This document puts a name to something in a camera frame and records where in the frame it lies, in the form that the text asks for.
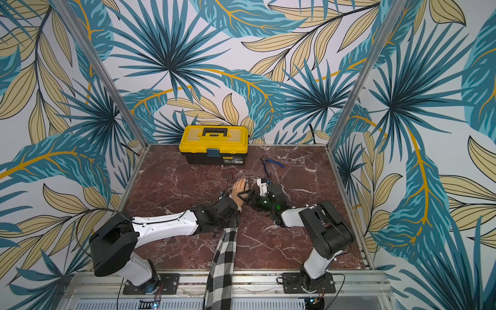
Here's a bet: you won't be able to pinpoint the checkered sleeve forearm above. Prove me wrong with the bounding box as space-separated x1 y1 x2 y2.
203 227 238 310

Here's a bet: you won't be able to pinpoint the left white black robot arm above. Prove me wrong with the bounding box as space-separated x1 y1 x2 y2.
89 197 240 294

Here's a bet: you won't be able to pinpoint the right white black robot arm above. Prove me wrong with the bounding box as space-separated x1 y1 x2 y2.
238 178 355 294

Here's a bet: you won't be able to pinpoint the mannequin hand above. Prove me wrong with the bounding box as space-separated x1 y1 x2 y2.
231 178 249 212

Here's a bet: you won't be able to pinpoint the yellow black toolbox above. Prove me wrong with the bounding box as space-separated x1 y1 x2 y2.
179 125 249 165

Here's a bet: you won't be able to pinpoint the blue handled pliers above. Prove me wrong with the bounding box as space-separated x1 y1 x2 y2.
260 156 286 178

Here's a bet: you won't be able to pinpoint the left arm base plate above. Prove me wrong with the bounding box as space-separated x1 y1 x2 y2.
123 273 180 296

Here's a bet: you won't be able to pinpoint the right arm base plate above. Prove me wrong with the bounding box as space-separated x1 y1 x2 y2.
279 272 337 294

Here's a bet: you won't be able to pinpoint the left aluminium frame post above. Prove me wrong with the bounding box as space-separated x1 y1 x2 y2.
53 0 149 149

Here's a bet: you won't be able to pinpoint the aluminium frame post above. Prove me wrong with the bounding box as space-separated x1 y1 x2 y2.
326 0 406 153
53 0 149 149

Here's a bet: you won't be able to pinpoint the right aluminium frame post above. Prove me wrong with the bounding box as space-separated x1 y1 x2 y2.
326 0 406 153

